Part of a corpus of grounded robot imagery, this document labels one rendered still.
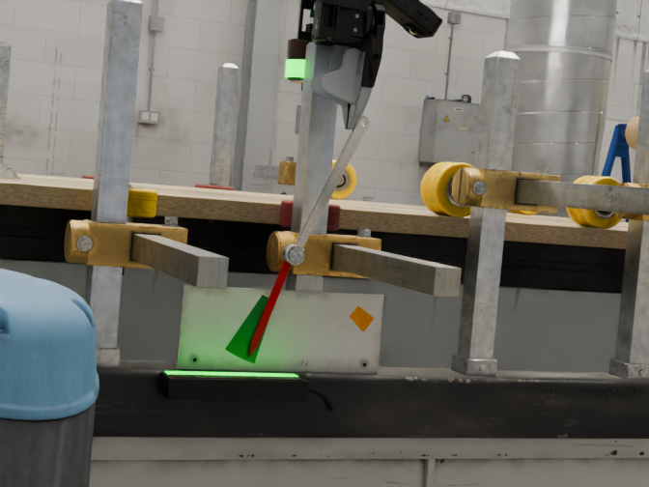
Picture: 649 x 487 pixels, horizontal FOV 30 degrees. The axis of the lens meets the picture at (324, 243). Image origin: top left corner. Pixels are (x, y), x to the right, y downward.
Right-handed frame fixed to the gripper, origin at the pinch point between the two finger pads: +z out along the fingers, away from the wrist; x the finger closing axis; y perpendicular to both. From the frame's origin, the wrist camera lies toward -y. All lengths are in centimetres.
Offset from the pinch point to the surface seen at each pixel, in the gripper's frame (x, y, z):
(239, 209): -22.1, 6.1, 12.5
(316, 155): -5.9, 2.3, 4.6
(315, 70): -5.9, 3.6, -5.6
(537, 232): -21.8, -40.0, 12.0
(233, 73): -115, -19, -13
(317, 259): -5.1, 1.1, 17.3
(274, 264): -6.4, 6.1, 18.3
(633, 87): -772, -589, -103
